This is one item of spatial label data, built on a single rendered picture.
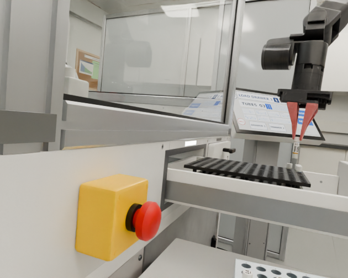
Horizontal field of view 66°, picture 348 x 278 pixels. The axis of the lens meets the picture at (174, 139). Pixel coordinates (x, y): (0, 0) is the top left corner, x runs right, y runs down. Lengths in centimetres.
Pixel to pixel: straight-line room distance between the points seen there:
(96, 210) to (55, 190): 4
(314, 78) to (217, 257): 40
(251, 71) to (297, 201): 192
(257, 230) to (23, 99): 147
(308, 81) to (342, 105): 363
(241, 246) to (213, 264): 114
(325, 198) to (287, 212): 6
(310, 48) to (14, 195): 57
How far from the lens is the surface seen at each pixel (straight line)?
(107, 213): 27
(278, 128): 144
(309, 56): 63
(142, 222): 27
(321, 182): 71
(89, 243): 29
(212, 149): 77
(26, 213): 25
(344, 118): 423
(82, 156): 28
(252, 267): 41
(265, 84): 228
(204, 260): 48
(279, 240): 238
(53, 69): 25
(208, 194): 48
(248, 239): 159
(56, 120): 25
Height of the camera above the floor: 98
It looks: 4 degrees down
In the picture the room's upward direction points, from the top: 5 degrees clockwise
